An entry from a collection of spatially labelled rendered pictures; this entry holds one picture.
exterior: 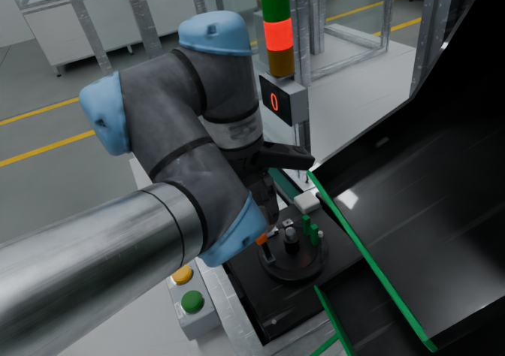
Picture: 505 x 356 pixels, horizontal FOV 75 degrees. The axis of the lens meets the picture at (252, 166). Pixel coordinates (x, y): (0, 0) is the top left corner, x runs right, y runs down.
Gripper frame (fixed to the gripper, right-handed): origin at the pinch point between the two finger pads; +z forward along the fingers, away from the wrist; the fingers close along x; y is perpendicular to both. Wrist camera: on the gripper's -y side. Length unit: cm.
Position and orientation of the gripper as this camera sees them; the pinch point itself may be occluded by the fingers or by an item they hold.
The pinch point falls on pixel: (268, 224)
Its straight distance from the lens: 58.8
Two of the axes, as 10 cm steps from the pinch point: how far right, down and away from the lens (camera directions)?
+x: 4.3, 5.2, -7.4
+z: 1.5, 7.6, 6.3
